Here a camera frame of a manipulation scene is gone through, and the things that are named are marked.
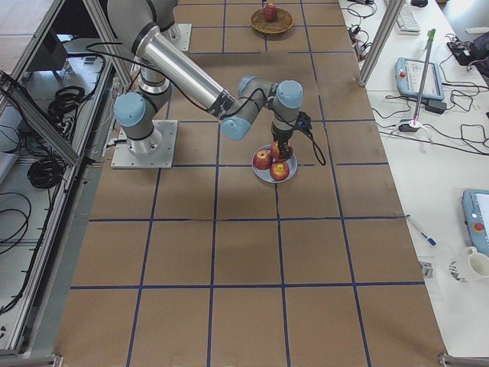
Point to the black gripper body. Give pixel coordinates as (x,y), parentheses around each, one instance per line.
(281,136)

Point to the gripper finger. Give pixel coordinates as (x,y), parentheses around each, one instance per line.
(283,150)

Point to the yellow-red apple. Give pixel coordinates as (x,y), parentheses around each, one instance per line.
(275,151)

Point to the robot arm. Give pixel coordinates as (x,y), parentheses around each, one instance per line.
(179,34)
(141,27)

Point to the plate apple front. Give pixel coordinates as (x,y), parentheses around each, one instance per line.
(279,170)

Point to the plate apple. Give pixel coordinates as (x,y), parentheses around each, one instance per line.
(262,159)
(279,170)

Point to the plate apple far side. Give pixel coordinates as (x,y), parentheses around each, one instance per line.
(262,159)

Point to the light blue plate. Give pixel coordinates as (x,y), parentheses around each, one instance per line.
(265,175)

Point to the woven wicker basket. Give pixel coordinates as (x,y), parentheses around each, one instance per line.
(280,25)

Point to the dark red basket apple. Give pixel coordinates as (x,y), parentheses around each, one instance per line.
(270,12)

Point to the blue teach pendant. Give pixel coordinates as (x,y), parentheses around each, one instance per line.
(408,78)

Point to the blue white pen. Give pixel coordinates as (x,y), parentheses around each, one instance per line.
(421,231)

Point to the white mug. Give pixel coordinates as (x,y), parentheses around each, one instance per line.
(471,265)

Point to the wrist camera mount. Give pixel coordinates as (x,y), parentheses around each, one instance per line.
(304,121)

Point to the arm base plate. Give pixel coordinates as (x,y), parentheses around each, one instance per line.
(156,151)

